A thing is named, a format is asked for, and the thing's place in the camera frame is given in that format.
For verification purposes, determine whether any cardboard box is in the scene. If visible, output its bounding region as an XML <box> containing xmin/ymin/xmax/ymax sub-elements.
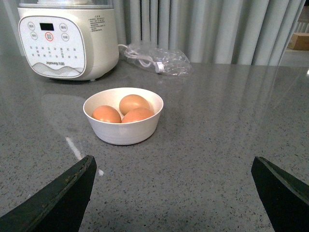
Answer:
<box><xmin>287</xmin><ymin>32</ymin><xmax>309</xmax><ymax>50</ymax></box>

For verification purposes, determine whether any white Joyoung blender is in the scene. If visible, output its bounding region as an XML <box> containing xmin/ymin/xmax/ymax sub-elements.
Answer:
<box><xmin>18</xmin><ymin>0</ymin><xmax>119</xmax><ymax>81</ymax></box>

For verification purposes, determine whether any white power cable with plug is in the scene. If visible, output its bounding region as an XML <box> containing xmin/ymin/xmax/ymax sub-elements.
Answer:
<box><xmin>117</xmin><ymin>43</ymin><xmax>165</xmax><ymax>73</ymax></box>

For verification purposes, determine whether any pale brown egg back in bowl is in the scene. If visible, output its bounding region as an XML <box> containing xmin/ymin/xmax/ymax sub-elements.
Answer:
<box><xmin>119</xmin><ymin>94</ymin><xmax>150</xmax><ymax>116</ymax></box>

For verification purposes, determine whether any grey curtain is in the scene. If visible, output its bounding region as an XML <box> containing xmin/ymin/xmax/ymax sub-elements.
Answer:
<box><xmin>0</xmin><ymin>0</ymin><xmax>305</xmax><ymax>66</ymax></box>

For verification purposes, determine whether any brown egg left in bowl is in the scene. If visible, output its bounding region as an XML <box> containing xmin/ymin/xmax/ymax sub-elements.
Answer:
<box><xmin>92</xmin><ymin>105</ymin><xmax>121</xmax><ymax>123</ymax></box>

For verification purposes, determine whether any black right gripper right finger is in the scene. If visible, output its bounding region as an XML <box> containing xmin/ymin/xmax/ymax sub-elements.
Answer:
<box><xmin>251</xmin><ymin>157</ymin><xmax>309</xmax><ymax>232</ymax></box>

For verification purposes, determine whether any clear plastic bag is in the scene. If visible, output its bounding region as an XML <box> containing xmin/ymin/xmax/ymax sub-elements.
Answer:
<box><xmin>118</xmin><ymin>41</ymin><xmax>192</xmax><ymax>76</ymax></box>

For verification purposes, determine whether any white bowl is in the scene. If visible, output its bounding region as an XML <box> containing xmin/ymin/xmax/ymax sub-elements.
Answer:
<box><xmin>83</xmin><ymin>87</ymin><xmax>164</xmax><ymax>145</ymax></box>

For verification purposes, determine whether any brown egg front in bowl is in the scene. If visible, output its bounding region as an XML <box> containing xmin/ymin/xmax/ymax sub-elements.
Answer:
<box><xmin>122</xmin><ymin>107</ymin><xmax>154</xmax><ymax>123</ymax></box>

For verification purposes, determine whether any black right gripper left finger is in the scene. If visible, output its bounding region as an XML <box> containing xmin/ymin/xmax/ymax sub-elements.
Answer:
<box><xmin>0</xmin><ymin>156</ymin><xmax>97</xmax><ymax>232</ymax></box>

